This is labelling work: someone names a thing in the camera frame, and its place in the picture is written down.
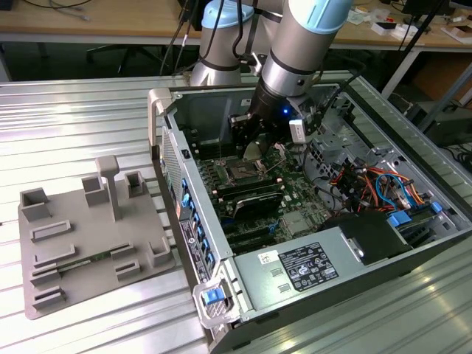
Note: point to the black RAM slot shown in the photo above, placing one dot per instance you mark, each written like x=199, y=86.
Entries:
x=248, y=186
x=211, y=150
x=212, y=155
x=209, y=145
x=249, y=190

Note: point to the blue disk carrier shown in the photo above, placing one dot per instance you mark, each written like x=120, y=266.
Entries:
x=435, y=207
x=400, y=218

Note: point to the open PC case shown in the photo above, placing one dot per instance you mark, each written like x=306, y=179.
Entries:
x=206, y=110

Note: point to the black computer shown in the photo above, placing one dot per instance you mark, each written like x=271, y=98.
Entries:
x=450, y=125

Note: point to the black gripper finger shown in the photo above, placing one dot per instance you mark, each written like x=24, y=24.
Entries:
x=273, y=137
x=241, y=132

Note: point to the perforated metal drive cage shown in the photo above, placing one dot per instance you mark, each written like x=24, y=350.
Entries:
x=343, y=147

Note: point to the green motherboard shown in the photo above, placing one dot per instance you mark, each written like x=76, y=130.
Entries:
x=295, y=191

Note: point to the grey parts rack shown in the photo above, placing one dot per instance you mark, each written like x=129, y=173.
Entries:
x=96, y=228

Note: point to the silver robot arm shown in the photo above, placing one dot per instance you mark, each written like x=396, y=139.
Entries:
x=295, y=48

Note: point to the CPU socket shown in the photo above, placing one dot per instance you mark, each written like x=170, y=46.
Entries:
x=239, y=173

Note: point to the black graphics card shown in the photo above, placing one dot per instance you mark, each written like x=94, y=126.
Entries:
x=258, y=204

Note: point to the black plastic air shroud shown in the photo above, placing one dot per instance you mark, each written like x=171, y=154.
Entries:
x=368, y=236

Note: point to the black office chair base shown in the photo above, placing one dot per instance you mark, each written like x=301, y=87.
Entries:
x=127, y=53

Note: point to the metal locking lever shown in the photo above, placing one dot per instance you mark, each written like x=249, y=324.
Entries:
x=220, y=153
x=276, y=166

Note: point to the wooden desk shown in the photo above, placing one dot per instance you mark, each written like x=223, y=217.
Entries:
x=110, y=18

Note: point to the silver chipset heat sink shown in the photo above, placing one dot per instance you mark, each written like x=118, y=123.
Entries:
x=295, y=223

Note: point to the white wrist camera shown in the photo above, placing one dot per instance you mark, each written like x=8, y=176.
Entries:
x=298, y=131

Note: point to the blue case latch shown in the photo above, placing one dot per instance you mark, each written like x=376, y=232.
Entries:
x=213, y=296

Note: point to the brown cardboard piece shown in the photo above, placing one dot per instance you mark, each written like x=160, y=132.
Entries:
x=459, y=33

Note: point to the white box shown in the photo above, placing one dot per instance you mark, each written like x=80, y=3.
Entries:
x=378, y=31

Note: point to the green RAM stick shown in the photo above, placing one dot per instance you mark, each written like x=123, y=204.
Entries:
x=92, y=258

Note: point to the black expansion slot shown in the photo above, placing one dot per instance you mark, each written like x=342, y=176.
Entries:
x=254, y=243
x=250, y=229

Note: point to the grey power supply unit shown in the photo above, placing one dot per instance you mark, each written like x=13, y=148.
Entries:
x=258, y=280

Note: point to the silver CPU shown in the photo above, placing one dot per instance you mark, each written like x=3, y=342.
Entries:
x=255, y=151

